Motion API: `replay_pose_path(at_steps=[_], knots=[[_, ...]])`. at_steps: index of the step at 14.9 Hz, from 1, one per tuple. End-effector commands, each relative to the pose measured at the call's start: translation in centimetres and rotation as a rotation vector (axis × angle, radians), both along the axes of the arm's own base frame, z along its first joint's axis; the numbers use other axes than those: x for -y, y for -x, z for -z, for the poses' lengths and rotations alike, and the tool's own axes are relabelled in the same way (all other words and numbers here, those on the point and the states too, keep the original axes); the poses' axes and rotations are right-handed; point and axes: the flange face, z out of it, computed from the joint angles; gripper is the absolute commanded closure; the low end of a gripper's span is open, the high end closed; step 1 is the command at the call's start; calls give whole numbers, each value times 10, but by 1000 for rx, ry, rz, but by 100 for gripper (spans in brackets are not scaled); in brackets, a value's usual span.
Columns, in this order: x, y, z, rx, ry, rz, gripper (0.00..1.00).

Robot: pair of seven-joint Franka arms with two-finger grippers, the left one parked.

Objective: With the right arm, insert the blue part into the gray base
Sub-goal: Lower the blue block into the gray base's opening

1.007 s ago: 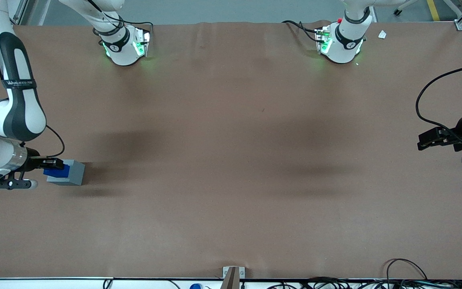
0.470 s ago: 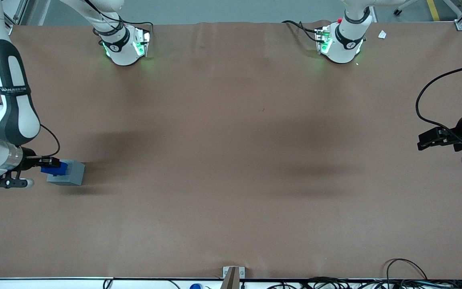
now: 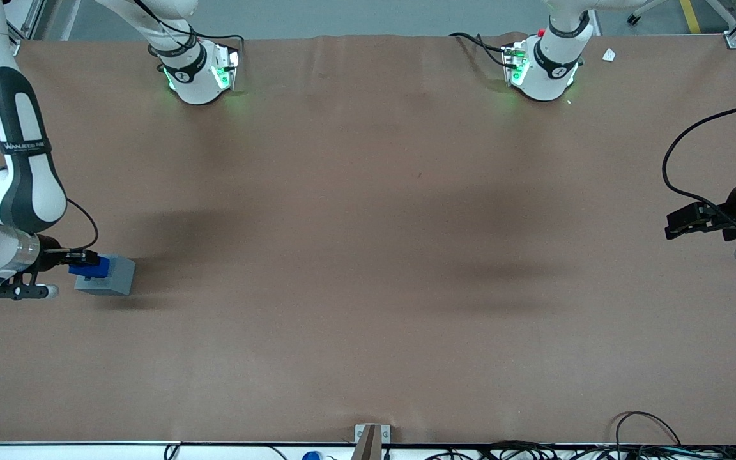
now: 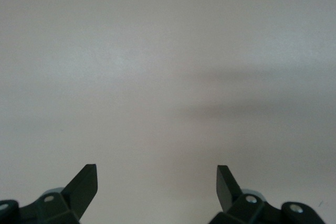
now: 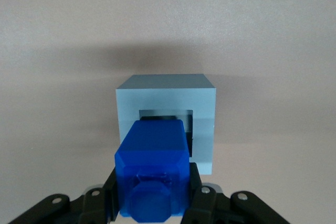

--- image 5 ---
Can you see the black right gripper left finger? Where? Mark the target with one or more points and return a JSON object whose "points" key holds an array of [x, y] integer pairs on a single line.
{"points": [[78, 205]]}

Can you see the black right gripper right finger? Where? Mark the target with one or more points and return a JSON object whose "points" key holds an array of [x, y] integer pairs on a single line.
{"points": [[218, 205]]}

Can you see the blue plastic insert part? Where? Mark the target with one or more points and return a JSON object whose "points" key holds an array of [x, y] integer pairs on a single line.
{"points": [[152, 161]]}

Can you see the gray cube base with socket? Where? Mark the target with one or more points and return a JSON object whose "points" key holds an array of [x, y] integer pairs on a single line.
{"points": [[162, 95]]}

